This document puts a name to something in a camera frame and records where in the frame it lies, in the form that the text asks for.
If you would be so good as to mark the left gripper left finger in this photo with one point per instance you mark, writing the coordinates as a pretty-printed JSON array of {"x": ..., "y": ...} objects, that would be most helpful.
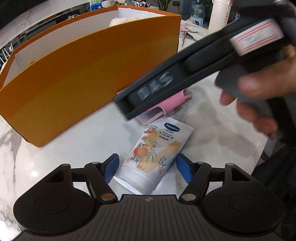
[{"x": 99, "y": 176}]

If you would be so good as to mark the pink keychain card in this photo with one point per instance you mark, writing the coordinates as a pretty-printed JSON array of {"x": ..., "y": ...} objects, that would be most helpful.
[{"x": 185, "y": 33}]

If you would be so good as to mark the large orange storage box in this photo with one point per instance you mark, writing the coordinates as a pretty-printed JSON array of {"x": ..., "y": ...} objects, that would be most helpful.
[{"x": 74, "y": 68}]

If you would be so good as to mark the pink wallet case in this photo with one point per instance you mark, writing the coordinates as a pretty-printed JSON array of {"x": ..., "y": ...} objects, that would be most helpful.
[{"x": 164, "y": 107}]

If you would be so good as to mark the white crochet doll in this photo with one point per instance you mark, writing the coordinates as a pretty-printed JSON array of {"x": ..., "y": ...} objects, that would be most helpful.
[{"x": 118, "y": 21}]

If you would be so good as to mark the white lotion tube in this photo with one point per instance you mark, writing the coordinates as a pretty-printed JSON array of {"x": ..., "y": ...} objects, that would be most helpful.
[{"x": 150, "y": 158}]

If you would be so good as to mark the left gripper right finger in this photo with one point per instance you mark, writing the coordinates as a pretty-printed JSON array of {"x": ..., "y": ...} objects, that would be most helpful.
[{"x": 196, "y": 175}]

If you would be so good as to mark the water bottle dispenser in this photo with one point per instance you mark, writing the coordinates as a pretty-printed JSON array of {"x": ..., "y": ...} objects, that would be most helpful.
[{"x": 197, "y": 10}]

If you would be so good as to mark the person right hand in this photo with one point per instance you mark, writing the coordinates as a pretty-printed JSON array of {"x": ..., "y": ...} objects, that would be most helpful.
[{"x": 273, "y": 81}]

